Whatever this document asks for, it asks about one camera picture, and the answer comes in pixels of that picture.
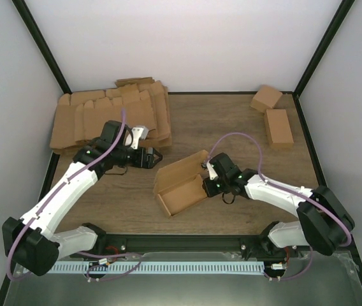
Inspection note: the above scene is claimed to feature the cardboard box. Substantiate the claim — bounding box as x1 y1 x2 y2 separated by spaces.
264 109 294 150
250 85 283 113
153 150 208 217

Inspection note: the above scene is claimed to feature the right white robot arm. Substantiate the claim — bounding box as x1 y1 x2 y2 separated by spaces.
203 153 355 257

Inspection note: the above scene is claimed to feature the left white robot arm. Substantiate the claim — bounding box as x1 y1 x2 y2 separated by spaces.
2 120 163 276

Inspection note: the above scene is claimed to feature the stack of flat cardboard blanks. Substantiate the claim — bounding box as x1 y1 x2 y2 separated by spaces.
50 77 172 153

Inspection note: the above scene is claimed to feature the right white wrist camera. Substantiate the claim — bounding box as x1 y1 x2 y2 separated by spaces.
201 156 219 180

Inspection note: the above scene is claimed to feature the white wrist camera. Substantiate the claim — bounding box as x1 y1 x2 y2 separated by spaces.
130 126 149 149
201 156 219 180

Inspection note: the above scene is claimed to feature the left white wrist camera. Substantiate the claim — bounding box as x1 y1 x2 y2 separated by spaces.
130 126 149 149

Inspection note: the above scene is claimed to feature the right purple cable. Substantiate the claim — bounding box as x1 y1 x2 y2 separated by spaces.
206 132 353 248

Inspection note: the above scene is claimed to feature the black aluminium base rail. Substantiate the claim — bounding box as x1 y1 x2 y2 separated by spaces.
79 234 308 258

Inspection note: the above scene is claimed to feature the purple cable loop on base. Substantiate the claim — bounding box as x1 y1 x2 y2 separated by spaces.
86 250 146 284

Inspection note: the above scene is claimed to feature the light blue slotted cable duct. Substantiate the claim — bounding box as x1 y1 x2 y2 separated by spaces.
49 261 264 275

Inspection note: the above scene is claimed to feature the black frame post left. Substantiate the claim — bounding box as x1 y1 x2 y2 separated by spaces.
12 0 72 94

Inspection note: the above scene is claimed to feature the black frame post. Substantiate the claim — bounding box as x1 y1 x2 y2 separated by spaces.
12 0 72 94
294 0 356 94

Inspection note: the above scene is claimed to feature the black frame post right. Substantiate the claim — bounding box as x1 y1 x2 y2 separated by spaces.
294 0 356 94

